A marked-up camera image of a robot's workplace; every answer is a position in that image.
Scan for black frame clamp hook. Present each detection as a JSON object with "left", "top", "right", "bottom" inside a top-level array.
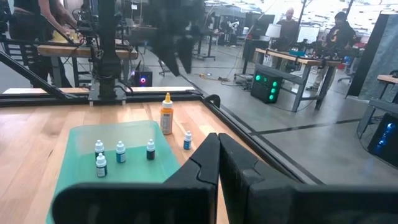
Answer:
[{"left": 203, "top": 93, "right": 222, "bottom": 108}]

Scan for small blue food coloring bottle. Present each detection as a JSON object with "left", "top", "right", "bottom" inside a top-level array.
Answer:
[
  {"left": 183, "top": 130, "right": 193, "bottom": 151},
  {"left": 116, "top": 140, "right": 127, "bottom": 164}
]

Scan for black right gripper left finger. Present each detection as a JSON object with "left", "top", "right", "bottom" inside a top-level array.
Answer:
[{"left": 51, "top": 133, "right": 221, "bottom": 224}]

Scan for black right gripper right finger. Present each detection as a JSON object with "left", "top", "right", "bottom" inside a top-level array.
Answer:
[{"left": 219, "top": 133, "right": 398, "bottom": 224}]

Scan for grey metal bench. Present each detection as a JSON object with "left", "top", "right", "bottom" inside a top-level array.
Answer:
[{"left": 356, "top": 73, "right": 398, "bottom": 139}]

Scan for black computer green fans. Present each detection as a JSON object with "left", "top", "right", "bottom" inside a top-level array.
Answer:
[{"left": 250, "top": 70, "right": 284, "bottom": 105}]

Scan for large yellow food coloring bottle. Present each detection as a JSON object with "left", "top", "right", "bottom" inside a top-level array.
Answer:
[{"left": 160, "top": 91, "right": 174, "bottom": 136}]

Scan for black computer glowing ring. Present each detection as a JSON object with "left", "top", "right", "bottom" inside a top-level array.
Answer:
[{"left": 131, "top": 68, "right": 154, "bottom": 88}]

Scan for wooden top workbench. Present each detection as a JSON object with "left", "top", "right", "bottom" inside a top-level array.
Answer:
[
  {"left": 254, "top": 47, "right": 342, "bottom": 113},
  {"left": 36, "top": 43, "right": 139, "bottom": 88}
]

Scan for yellow object on workbench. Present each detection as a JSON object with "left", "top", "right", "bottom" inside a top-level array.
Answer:
[{"left": 51, "top": 29, "right": 80, "bottom": 44}]

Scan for black computer blue lights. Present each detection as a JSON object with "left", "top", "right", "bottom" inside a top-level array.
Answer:
[{"left": 366, "top": 112, "right": 398, "bottom": 169}]

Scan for dark grey partition panel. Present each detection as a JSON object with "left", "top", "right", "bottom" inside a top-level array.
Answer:
[{"left": 346, "top": 11, "right": 398, "bottom": 101}]

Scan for small dark food coloring bottle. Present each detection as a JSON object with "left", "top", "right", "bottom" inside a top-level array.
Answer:
[
  {"left": 146, "top": 138, "right": 156, "bottom": 161},
  {"left": 95, "top": 139, "right": 106, "bottom": 160},
  {"left": 95, "top": 152, "right": 108, "bottom": 178}
]

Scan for black aluminium table frame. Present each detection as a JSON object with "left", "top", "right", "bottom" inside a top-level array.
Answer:
[{"left": 0, "top": 49, "right": 326, "bottom": 187}]

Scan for person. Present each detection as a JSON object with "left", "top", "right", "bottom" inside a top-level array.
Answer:
[
  {"left": 275, "top": 7, "right": 300, "bottom": 52},
  {"left": 306, "top": 11, "right": 358, "bottom": 91},
  {"left": 8, "top": 0, "right": 80, "bottom": 88}
]

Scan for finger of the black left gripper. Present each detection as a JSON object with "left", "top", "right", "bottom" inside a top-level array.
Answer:
[
  {"left": 155, "top": 37, "right": 182, "bottom": 77},
  {"left": 177, "top": 35, "right": 195, "bottom": 74}
]

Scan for white shade table lamp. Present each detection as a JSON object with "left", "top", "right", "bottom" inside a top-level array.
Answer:
[{"left": 265, "top": 23, "right": 282, "bottom": 40}]

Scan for green translucent plastic bin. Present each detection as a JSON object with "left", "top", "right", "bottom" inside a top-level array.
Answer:
[{"left": 45, "top": 120, "right": 182, "bottom": 224}]

